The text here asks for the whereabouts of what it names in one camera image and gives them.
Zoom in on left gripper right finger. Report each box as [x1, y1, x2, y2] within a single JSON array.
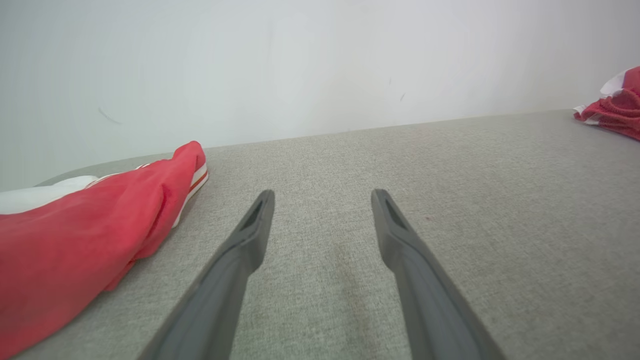
[[371, 188, 506, 360]]

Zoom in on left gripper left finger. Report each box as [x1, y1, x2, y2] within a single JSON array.
[[137, 189, 276, 360]]

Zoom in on red shirt with white stripes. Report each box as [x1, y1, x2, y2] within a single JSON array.
[[0, 141, 209, 360]]

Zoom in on red shorts with white trim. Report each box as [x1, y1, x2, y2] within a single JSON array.
[[573, 66, 640, 142]]

